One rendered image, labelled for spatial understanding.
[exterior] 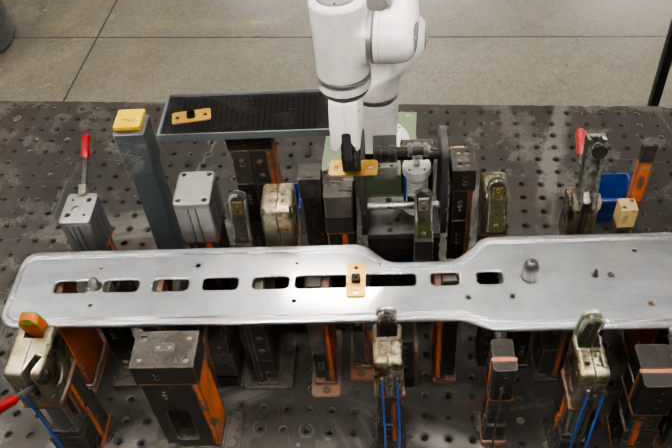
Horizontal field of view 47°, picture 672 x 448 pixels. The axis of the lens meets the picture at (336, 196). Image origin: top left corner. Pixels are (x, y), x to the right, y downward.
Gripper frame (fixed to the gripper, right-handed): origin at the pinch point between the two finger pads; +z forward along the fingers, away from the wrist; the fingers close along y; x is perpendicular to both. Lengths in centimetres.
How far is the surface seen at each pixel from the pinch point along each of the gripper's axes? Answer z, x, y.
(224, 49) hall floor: 129, -86, -217
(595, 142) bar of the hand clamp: 11.5, 44.6, -15.5
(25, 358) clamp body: 25, -59, 26
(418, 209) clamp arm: 25.1, 11.1, -10.9
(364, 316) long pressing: 31.7, 0.9, 10.8
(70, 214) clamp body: 25, -62, -9
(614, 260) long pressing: 32, 50, -4
